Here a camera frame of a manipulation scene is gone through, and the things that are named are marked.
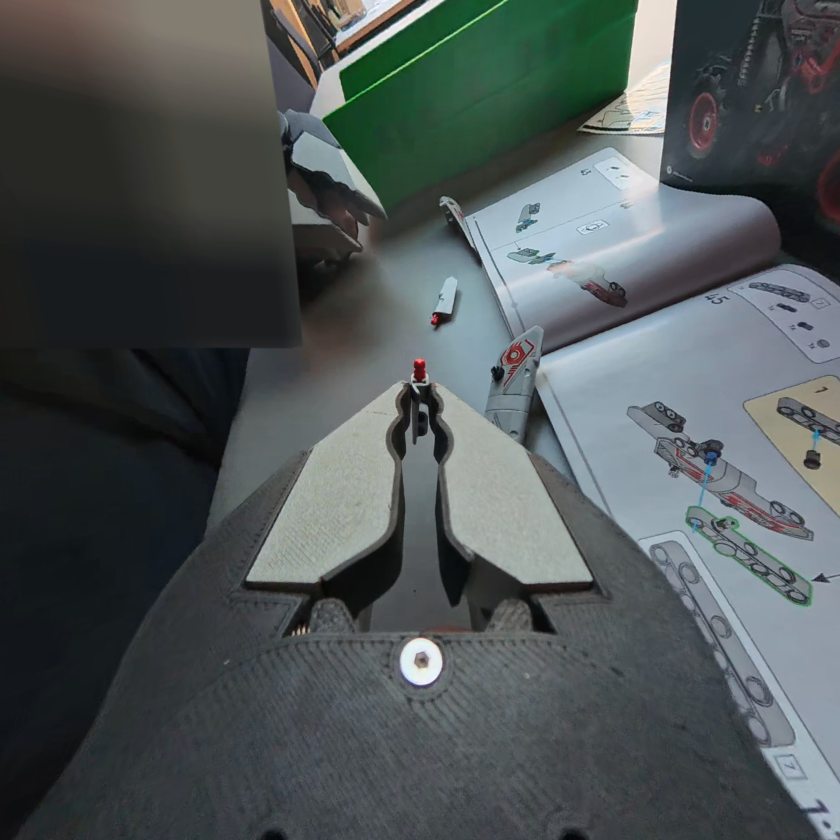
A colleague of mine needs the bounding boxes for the grey lego panel with connector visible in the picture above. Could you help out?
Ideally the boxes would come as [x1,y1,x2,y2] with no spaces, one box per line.
[408,357,439,447]

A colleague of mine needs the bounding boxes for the grey lego panel red pin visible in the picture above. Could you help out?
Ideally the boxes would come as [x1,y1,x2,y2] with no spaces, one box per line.
[430,276,460,329]

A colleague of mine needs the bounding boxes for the lego instruction booklet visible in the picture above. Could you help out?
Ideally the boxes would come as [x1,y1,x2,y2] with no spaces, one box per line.
[469,147,840,840]

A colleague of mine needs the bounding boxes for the black lego set box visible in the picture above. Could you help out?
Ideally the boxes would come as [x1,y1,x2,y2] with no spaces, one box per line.
[659,0,840,244]

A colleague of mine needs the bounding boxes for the grey lego beam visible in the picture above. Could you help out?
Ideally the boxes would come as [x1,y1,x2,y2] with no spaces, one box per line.
[438,196,477,252]

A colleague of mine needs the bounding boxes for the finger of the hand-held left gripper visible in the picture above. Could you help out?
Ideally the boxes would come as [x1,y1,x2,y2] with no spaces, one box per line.
[287,110,389,220]
[290,193,364,269]

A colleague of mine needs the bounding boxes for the printed sticker sheet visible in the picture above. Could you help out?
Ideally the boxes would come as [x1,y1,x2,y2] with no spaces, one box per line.
[577,62,672,137]

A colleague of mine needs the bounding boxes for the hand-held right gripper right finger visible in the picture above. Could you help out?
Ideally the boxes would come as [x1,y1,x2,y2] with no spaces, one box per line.
[430,382,595,609]

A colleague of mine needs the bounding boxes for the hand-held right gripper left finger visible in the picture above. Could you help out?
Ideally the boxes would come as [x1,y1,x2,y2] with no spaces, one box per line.
[244,382,404,597]

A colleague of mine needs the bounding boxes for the person's dark blue clothing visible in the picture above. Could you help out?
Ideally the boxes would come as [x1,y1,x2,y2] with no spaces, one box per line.
[0,348,250,840]

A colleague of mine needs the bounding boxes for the grey red-patterned lego panel assembly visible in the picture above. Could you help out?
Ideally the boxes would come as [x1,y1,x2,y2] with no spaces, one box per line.
[484,326,546,442]

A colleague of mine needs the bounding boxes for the green plastic bin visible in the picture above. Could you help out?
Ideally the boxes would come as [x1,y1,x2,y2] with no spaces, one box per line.
[322,0,641,211]

